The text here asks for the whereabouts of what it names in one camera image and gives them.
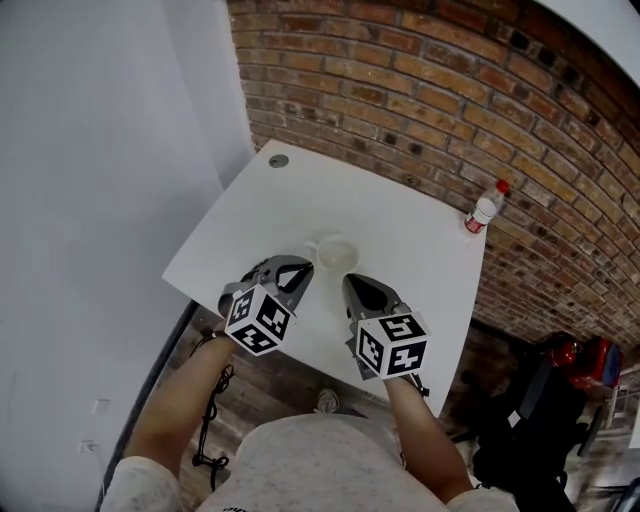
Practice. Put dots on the person's left forearm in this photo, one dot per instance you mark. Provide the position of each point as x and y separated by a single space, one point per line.
175 410

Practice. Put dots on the red bag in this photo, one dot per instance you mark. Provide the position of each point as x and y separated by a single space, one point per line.
595 362

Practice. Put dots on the white cup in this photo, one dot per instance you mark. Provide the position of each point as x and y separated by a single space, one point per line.
337 254

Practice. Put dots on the white table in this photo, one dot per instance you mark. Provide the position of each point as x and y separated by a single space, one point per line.
400 270

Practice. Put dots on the white wall socket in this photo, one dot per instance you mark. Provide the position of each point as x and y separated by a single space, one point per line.
101 407
90 446

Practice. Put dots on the person's right forearm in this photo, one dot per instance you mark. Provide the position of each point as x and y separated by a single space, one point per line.
430 440

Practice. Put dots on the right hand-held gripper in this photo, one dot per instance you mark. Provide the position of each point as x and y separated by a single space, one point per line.
395 350

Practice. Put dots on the clear bottle with red cap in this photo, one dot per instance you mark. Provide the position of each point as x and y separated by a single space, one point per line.
482 210

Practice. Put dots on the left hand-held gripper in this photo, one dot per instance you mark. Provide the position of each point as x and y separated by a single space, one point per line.
257 320

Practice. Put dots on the person's grey shirt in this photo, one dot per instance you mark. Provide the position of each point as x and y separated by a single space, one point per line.
320 470

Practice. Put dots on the person's grey shoe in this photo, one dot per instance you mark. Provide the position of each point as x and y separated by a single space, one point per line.
327 401

